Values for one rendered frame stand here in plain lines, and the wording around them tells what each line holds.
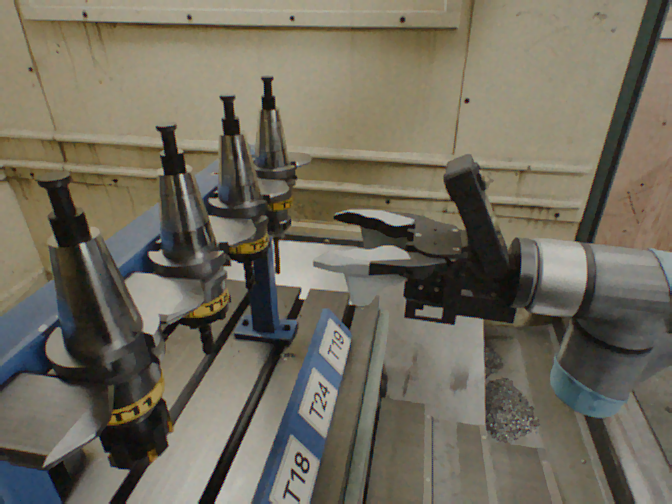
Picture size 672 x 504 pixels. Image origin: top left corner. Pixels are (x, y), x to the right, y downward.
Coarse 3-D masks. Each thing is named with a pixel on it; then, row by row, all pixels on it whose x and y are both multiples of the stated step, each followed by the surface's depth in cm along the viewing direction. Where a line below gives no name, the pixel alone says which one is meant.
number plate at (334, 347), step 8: (328, 328) 70; (336, 328) 72; (328, 336) 69; (336, 336) 71; (344, 336) 73; (328, 344) 68; (336, 344) 70; (344, 344) 71; (320, 352) 66; (328, 352) 67; (336, 352) 69; (344, 352) 70; (328, 360) 66; (336, 360) 68; (344, 360) 69; (336, 368) 67
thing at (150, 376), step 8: (144, 368) 29; (152, 368) 30; (160, 368) 31; (144, 376) 29; (152, 376) 30; (160, 376) 31; (144, 384) 29; (152, 384) 30; (128, 392) 28; (136, 392) 29; (144, 392) 29; (120, 400) 28; (128, 400) 29; (136, 400) 29; (112, 408) 28; (120, 408) 29; (152, 408) 30; (120, 424) 29
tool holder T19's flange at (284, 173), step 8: (256, 168) 55; (264, 168) 55; (280, 168) 55; (288, 168) 55; (296, 168) 58; (264, 176) 54; (272, 176) 54; (280, 176) 55; (288, 176) 55; (296, 176) 58; (288, 184) 56
